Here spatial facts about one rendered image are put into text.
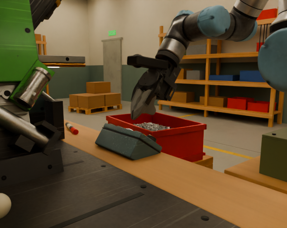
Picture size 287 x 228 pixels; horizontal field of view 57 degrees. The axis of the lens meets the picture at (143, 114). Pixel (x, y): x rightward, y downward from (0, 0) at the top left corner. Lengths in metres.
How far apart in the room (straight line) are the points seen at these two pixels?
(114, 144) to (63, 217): 0.27
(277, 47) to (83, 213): 0.43
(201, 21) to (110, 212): 0.52
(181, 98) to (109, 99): 1.87
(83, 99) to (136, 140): 6.13
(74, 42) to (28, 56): 10.21
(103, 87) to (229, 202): 7.05
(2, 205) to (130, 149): 0.31
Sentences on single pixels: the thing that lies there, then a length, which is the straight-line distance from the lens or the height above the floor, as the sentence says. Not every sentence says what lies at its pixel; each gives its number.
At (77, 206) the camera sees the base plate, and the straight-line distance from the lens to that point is 0.41.
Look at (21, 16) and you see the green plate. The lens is 0.62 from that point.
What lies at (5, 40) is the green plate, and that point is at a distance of 0.59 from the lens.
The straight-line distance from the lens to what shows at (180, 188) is 0.45.
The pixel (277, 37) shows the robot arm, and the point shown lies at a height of 1.15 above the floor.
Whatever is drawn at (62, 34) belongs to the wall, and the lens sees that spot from 10.62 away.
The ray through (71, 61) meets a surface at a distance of 0.77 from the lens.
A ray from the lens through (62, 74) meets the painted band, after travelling 10.50.
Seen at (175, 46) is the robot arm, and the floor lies 1.16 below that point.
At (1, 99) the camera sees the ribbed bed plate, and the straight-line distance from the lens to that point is 0.58.
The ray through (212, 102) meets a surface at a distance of 6.22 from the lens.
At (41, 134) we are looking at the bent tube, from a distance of 0.53.
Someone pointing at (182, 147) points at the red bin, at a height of 0.86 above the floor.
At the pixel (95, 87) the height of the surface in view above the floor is 0.61.
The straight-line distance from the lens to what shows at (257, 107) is 5.69.
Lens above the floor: 1.09
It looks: 10 degrees down
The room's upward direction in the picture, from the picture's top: straight up
